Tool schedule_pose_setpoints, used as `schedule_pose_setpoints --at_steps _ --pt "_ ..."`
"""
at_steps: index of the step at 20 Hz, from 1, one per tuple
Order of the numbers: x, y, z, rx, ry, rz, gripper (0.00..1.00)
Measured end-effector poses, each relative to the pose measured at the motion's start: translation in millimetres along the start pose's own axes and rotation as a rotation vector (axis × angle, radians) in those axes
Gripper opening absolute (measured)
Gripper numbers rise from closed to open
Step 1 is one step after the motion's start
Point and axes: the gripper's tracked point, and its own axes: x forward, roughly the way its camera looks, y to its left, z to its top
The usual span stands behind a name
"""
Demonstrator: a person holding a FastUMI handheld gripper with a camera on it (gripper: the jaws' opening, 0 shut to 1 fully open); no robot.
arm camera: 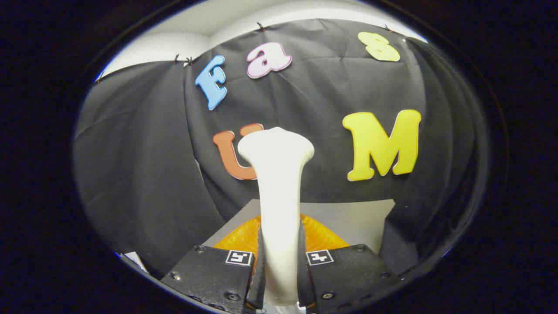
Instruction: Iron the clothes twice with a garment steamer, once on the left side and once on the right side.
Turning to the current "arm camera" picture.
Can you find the grey cabinet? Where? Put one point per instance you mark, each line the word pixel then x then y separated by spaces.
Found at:
pixel 353 220

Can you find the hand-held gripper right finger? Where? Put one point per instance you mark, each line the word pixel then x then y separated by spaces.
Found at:
pixel 348 270

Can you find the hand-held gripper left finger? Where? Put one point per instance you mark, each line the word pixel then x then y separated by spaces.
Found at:
pixel 205 270

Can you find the black backdrop cloth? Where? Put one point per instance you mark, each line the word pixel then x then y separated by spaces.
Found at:
pixel 130 152

